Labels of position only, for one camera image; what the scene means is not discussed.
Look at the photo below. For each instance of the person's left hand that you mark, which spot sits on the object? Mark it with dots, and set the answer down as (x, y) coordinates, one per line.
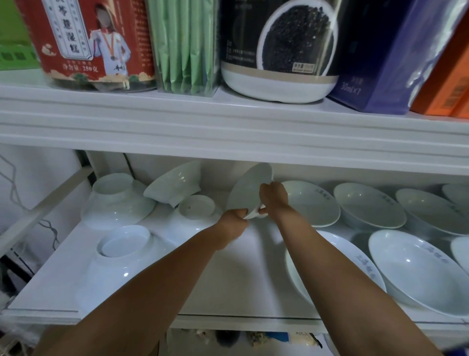
(231, 223)

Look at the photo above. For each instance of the white shelf unit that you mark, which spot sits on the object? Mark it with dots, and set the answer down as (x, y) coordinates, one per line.
(220, 124)

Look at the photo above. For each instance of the group of printed white bowls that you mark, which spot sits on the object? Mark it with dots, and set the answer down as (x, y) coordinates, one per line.
(410, 264)

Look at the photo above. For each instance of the red round tin canister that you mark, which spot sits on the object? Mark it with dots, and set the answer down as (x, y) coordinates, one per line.
(88, 47)

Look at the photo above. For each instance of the person's right hand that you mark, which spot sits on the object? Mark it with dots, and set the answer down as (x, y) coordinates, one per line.
(274, 198)

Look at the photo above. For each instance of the person's right fingers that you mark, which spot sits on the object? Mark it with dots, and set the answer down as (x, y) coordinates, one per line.
(262, 198)

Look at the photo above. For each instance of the plain white ceramic bowl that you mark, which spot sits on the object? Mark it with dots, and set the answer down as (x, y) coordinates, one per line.
(190, 220)
(121, 264)
(172, 183)
(113, 205)
(246, 189)

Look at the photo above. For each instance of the person's left fingers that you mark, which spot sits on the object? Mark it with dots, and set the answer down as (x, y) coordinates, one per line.
(242, 213)

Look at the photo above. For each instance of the person's left forearm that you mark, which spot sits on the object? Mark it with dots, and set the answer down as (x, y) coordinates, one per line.
(146, 297)

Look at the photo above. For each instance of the green cardboard box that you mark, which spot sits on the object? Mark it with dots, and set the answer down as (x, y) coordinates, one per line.
(16, 40)

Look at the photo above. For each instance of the orange cardboard box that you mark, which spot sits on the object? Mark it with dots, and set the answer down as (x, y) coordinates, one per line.
(445, 77)

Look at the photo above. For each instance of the purple wrapped box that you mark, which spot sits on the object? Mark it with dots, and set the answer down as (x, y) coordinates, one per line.
(388, 55)

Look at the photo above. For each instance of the clear container of green sachets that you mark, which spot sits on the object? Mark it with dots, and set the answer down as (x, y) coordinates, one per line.
(185, 47)

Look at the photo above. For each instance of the person's right forearm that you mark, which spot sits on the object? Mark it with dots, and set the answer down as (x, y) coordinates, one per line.
(340, 278)

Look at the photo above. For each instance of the black and white round jar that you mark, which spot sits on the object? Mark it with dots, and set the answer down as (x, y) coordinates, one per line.
(278, 51)

